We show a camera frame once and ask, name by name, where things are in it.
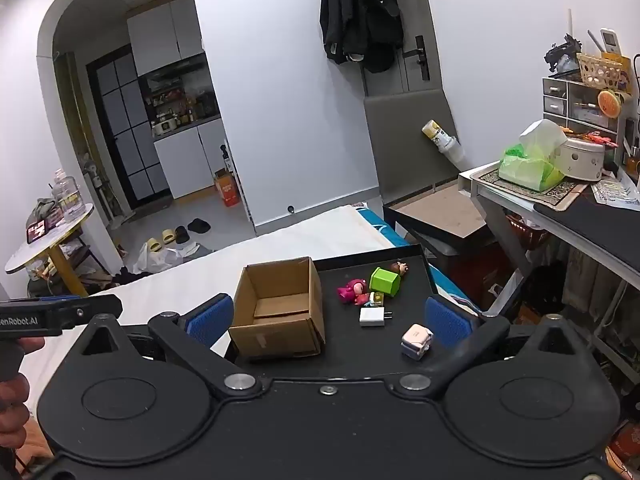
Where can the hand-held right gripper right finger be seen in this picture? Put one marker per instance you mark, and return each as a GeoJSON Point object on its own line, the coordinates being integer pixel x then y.
{"type": "Point", "coordinates": [447, 321]}

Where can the black model figure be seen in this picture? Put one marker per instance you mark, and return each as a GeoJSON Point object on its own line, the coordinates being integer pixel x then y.
{"type": "Point", "coordinates": [562, 55]}

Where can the grey door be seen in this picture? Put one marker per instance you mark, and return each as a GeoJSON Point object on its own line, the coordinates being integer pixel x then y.
{"type": "Point", "coordinates": [410, 125]}

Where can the grey drawer organiser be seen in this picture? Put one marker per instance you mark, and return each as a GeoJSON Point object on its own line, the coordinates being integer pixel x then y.
{"type": "Point", "coordinates": [560, 97]}

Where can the small yellow white toy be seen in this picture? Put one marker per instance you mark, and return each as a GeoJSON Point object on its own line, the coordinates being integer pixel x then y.
{"type": "Point", "coordinates": [375, 300]}

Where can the white wall cabinet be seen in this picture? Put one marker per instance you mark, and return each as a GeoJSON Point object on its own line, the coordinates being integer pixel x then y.
{"type": "Point", "coordinates": [160, 35]}

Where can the yellow lidded white container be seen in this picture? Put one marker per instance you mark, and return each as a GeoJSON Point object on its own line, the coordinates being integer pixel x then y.
{"type": "Point", "coordinates": [445, 142]}

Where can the clear glass jar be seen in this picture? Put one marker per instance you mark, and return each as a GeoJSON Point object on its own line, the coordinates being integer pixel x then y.
{"type": "Point", "coordinates": [67, 197]}

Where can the black bag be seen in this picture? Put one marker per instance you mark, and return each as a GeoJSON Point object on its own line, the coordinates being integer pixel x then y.
{"type": "Point", "coordinates": [545, 287]}

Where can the orange carton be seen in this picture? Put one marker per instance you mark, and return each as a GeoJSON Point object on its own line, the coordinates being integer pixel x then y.
{"type": "Point", "coordinates": [227, 190]}

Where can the red basket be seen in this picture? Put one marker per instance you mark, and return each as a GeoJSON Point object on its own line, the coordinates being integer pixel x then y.
{"type": "Point", "coordinates": [525, 232]}

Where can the black slipper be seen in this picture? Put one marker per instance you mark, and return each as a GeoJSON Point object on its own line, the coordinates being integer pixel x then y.
{"type": "Point", "coordinates": [198, 225]}
{"type": "Point", "coordinates": [181, 235]}

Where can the yellow slipper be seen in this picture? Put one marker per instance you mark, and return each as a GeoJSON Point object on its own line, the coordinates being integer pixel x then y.
{"type": "Point", "coordinates": [153, 246]}
{"type": "Point", "coordinates": [168, 236]}

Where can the black tray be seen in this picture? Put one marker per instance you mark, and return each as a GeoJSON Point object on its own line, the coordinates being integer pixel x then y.
{"type": "Point", "coordinates": [380, 355]}

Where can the green cube box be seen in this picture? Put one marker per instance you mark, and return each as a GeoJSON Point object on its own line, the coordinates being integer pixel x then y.
{"type": "Point", "coordinates": [384, 281]}

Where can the phone with lit screen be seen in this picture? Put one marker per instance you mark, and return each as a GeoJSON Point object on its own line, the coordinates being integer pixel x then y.
{"type": "Point", "coordinates": [37, 231]}

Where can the patterned mat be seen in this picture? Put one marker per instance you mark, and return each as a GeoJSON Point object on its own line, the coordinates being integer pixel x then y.
{"type": "Point", "coordinates": [565, 195]}

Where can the person's left hand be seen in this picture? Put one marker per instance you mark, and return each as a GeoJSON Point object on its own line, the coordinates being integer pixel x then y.
{"type": "Point", "coordinates": [12, 405]}

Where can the white base cabinet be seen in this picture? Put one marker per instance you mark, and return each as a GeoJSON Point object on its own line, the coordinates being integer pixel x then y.
{"type": "Point", "coordinates": [185, 160]}

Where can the black hanging coats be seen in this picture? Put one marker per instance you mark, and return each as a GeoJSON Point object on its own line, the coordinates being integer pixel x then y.
{"type": "Point", "coordinates": [360, 10]}

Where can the reddish toy figurine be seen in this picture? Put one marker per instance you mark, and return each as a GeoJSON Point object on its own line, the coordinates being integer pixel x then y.
{"type": "Point", "coordinates": [351, 292]}

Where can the black desk mat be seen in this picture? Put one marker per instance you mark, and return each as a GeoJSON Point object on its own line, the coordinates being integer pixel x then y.
{"type": "Point", "coordinates": [595, 230]}

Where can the kitchen shelf with bottles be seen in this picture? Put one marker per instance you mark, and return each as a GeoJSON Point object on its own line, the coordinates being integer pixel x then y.
{"type": "Point", "coordinates": [180, 105]}

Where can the white desk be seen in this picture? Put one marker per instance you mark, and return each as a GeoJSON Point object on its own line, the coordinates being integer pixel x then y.
{"type": "Point", "coordinates": [505, 205]}

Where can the green tissue pack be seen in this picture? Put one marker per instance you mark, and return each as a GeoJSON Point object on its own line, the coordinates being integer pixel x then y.
{"type": "Point", "coordinates": [530, 167]}

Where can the brown haired toy figurine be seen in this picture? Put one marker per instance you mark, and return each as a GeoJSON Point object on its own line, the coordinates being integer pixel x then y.
{"type": "Point", "coordinates": [399, 267]}

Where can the white rice cooker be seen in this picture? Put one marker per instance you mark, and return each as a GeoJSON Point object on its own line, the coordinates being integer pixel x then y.
{"type": "Point", "coordinates": [582, 157]}

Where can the black framed glass door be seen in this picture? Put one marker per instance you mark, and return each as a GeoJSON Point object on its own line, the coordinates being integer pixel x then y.
{"type": "Point", "coordinates": [127, 135]}

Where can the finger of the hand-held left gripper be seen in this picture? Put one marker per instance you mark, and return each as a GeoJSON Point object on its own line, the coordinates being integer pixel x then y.
{"type": "Point", "coordinates": [95, 307]}

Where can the round white table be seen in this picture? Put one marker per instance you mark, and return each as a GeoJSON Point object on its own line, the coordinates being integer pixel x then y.
{"type": "Point", "coordinates": [35, 252]}

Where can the lavender cube toy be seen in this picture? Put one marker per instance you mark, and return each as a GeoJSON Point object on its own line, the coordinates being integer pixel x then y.
{"type": "Point", "coordinates": [416, 341]}

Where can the white remote control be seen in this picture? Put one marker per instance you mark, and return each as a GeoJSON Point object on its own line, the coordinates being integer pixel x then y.
{"type": "Point", "coordinates": [611, 41]}

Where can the cardboard box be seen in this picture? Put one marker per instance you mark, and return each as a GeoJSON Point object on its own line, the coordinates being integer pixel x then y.
{"type": "Point", "coordinates": [280, 332]}

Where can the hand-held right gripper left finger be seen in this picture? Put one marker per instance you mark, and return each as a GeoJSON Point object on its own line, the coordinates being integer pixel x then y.
{"type": "Point", "coordinates": [212, 317]}

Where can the white plastic bag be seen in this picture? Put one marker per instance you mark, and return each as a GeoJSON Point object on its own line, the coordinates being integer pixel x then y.
{"type": "Point", "coordinates": [160, 260]}

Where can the white plug charger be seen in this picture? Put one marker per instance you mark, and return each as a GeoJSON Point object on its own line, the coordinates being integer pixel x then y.
{"type": "Point", "coordinates": [372, 317]}

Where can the yellow woven basket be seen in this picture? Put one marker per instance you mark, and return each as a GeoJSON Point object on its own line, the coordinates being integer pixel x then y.
{"type": "Point", "coordinates": [600, 72]}

